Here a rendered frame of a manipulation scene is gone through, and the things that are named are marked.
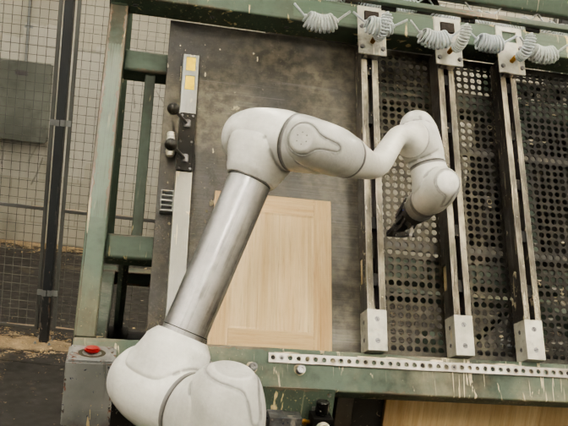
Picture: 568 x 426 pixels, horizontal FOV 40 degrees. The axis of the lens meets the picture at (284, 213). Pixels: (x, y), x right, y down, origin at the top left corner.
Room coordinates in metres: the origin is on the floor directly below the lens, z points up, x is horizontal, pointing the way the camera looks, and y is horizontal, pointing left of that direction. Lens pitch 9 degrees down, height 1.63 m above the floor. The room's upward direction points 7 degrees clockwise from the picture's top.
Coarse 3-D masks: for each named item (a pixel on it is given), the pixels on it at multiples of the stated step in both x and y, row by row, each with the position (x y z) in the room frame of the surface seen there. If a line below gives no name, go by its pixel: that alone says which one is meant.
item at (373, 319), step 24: (360, 24) 2.73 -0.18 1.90; (384, 24) 2.64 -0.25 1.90; (360, 48) 2.68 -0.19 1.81; (384, 48) 2.70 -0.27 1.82; (360, 72) 2.69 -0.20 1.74; (360, 96) 2.66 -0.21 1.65; (360, 120) 2.62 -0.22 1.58; (360, 192) 2.51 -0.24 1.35; (360, 216) 2.47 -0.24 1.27; (360, 240) 2.44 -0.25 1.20; (384, 264) 2.36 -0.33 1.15; (360, 288) 2.37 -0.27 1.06; (384, 288) 2.32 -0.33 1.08; (384, 312) 2.29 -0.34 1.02; (384, 336) 2.25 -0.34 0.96
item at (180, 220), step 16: (192, 96) 2.52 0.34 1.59; (192, 112) 2.50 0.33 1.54; (176, 160) 2.43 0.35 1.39; (176, 176) 2.38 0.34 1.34; (176, 192) 2.35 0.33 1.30; (176, 208) 2.33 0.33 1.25; (176, 224) 2.30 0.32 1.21; (176, 240) 2.28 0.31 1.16; (176, 256) 2.25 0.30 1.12; (176, 272) 2.23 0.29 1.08; (176, 288) 2.21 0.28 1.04
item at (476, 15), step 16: (352, 0) 2.59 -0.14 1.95; (368, 0) 2.59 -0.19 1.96; (384, 0) 2.61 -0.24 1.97; (400, 0) 2.62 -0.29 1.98; (304, 16) 2.58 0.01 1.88; (320, 16) 2.58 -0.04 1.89; (464, 16) 2.67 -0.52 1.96; (480, 16) 2.67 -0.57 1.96; (496, 16) 2.69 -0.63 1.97; (320, 32) 2.59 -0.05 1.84; (368, 32) 2.65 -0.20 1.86; (432, 32) 2.66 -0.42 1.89; (432, 48) 2.69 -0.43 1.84; (496, 48) 2.70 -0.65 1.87; (544, 48) 2.74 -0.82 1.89; (560, 48) 2.77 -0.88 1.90; (544, 64) 2.77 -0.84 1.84
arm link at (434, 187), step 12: (420, 168) 2.13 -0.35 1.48; (432, 168) 2.11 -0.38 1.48; (444, 168) 2.07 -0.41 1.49; (420, 180) 2.11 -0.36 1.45; (432, 180) 2.06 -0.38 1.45; (444, 180) 2.05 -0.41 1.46; (456, 180) 2.07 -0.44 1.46; (420, 192) 2.10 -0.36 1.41; (432, 192) 2.06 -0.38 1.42; (444, 192) 2.05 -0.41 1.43; (456, 192) 2.06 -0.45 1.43; (420, 204) 2.12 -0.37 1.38; (432, 204) 2.09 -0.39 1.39; (444, 204) 2.09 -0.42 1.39
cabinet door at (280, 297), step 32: (256, 224) 2.39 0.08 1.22; (288, 224) 2.41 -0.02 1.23; (320, 224) 2.44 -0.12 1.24; (256, 256) 2.34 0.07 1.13; (288, 256) 2.36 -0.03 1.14; (320, 256) 2.38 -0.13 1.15; (256, 288) 2.29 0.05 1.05; (288, 288) 2.31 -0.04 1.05; (320, 288) 2.33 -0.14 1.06; (224, 320) 2.21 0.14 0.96; (256, 320) 2.24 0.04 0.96; (288, 320) 2.26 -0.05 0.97; (320, 320) 2.28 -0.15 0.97
